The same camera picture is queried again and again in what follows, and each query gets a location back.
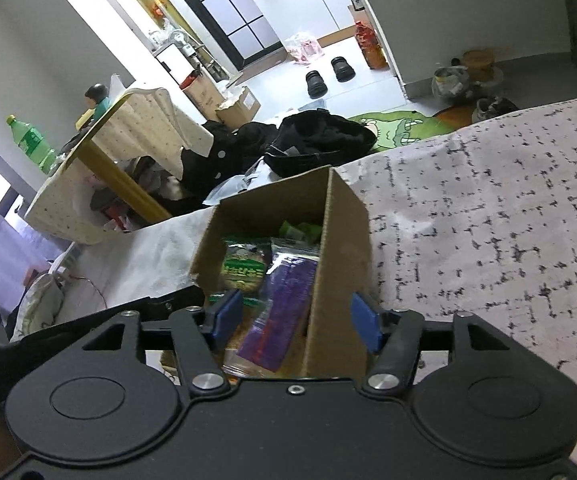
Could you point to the cardboard box with red print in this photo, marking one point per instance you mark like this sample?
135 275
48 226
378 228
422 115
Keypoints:
202 92

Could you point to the brown cardboard box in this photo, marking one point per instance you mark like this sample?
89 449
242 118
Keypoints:
338 260

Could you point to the green candy packet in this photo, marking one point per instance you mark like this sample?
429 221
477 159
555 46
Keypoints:
298 232

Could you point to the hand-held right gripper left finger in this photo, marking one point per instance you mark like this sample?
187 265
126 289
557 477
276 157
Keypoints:
228 316

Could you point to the small doll figure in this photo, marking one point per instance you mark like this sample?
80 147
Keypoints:
97 100

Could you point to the white kitchen appliance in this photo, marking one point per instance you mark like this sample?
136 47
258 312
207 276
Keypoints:
178 62

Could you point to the purple snack packet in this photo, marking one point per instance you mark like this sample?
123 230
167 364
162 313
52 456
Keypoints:
281 305

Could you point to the white cabinet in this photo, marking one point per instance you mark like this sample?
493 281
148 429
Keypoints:
308 0

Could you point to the brown jar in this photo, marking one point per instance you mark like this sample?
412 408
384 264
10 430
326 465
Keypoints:
479 64

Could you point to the black shoe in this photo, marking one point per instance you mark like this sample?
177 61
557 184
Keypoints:
317 85
343 69

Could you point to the brown bottle on floor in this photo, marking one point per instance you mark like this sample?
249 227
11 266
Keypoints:
372 45

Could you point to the green soda bottle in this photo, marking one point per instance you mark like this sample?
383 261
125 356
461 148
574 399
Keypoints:
31 142

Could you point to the pink slippers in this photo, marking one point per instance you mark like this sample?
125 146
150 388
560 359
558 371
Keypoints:
304 49

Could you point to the green cartoon rug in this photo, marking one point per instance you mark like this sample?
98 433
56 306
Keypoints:
408 127

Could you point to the table with cream tablecloth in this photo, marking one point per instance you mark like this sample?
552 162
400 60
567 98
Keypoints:
118 160

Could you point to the clear plastic bag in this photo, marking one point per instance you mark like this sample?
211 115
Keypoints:
451 82

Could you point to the black-speckled printed bedsheet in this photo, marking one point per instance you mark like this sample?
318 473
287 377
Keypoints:
493 220

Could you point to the green rice cracker packet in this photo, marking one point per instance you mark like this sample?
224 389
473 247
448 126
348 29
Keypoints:
246 270

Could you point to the black coat with white buttons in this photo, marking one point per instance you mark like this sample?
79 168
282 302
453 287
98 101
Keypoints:
228 160

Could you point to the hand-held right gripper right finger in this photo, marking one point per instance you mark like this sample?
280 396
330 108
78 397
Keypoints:
366 322

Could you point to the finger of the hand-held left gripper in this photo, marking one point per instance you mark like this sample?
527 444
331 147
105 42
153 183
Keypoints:
68 332

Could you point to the cardboard box with white label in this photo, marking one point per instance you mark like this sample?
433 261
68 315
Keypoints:
241 106

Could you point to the black jacket pile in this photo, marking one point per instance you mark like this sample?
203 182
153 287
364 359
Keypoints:
318 140

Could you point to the white quilt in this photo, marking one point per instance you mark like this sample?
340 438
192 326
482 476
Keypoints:
163 255

